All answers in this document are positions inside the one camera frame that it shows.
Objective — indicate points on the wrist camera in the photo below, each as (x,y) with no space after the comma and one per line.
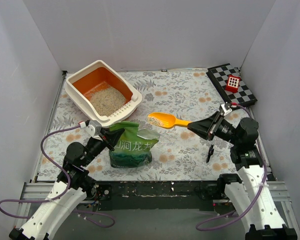
(92,127)
(226,108)

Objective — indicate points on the red grid block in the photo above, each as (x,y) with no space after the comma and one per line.
(233,83)

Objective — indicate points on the black and grey checkerboard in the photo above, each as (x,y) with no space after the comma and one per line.
(219,77)

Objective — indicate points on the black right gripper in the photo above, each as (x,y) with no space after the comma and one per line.
(212,127)

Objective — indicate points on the green cat litter bag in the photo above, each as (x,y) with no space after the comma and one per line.
(133,149)

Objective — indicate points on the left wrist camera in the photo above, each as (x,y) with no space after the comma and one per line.
(92,127)

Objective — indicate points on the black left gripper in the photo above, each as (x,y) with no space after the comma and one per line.
(106,140)

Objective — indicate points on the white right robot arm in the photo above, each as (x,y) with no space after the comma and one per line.
(247,188)

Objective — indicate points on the yellow plastic litter scoop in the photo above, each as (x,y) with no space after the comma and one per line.
(166,120)

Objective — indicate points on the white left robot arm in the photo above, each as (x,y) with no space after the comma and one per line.
(72,186)

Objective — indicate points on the floral patterned table mat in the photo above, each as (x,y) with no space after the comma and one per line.
(180,155)

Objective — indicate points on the small black clip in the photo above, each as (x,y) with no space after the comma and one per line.
(210,153)

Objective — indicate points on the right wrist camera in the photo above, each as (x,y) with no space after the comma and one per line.
(226,108)

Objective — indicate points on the white and orange litter box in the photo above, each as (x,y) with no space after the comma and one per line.
(97,77)

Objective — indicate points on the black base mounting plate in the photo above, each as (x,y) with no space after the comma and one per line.
(156,195)

